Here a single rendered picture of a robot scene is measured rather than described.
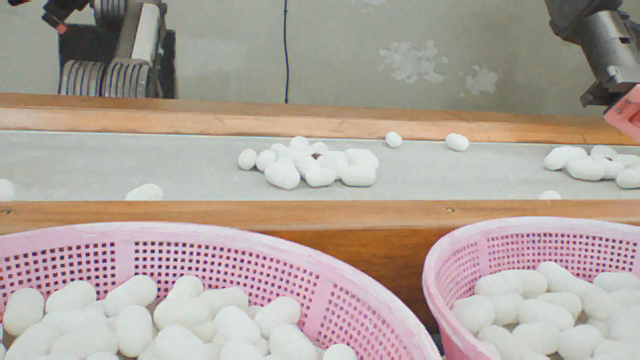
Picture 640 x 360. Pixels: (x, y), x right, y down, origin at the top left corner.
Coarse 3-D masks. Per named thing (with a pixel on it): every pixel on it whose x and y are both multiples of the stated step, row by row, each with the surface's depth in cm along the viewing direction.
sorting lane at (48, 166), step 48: (0, 144) 61; (48, 144) 62; (96, 144) 64; (144, 144) 65; (192, 144) 67; (240, 144) 69; (288, 144) 71; (336, 144) 73; (384, 144) 76; (432, 144) 78; (480, 144) 80; (528, 144) 83; (48, 192) 48; (96, 192) 49; (192, 192) 51; (240, 192) 52; (288, 192) 53; (336, 192) 55; (384, 192) 56; (432, 192) 57; (480, 192) 58; (528, 192) 60; (576, 192) 61; (624, 192) 63
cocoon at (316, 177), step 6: (318, 168) 55; (324, 168) 56; (330, 168) 56; (312, 174) 55; (318, 174) 55; (324, 174) 55; (330, 174) 55; (306, 180) 55; (312, 180) 55; (318, 180) 55; (324, 180) 55; (330, 180) 56; (312, 186) 55
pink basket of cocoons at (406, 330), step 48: (0, 240) 32; (48, 240) 34; (96, 240) 35; (144, 240) 36; (192, 240) 36; (240, 240) 36; (48, 288) 33; (96, 288) 35; (288, 288) 34; (336, 288) 32; (384, 288) 30; (336, 336) 32; (384, 336) 29
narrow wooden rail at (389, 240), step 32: (0, 224) 35; (32, 224) 35; (64, 224) 36; (224, 224) 38; (256, 224) 39; (288, 224) 39; (320, 224) 40; (352, 224) 40; (384, 224) 41; (416, 224) 41; (448, 224) 42; (32, 256) 35; (352, 256) 41; (384, 256) 41; (416, 256) 42; (0, 288) 35; (160, 288) 38; (416, 288) 43; (0, 320) 36
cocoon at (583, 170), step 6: (576, 162) 66; (582, 162) 66; (588, 162) 66; (570, 168) 67; (576, 168) 66; (582, 168) 66; (588, 168) 66; (594, 168) 65; (600, 168) 65; (570, 174) 67; (576, 174) 66; (582, 174) 66; (588, 174) 66; (594, 174) 65; (600, 174) 65; (588, 180) 66; (594, 180) 66
